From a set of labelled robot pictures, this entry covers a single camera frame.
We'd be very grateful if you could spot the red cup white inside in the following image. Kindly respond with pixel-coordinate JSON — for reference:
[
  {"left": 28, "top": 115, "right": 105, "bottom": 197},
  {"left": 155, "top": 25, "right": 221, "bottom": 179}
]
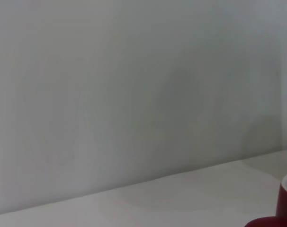
[{"left": 244, "top": 171, "right": 287, "bottom": 227}]

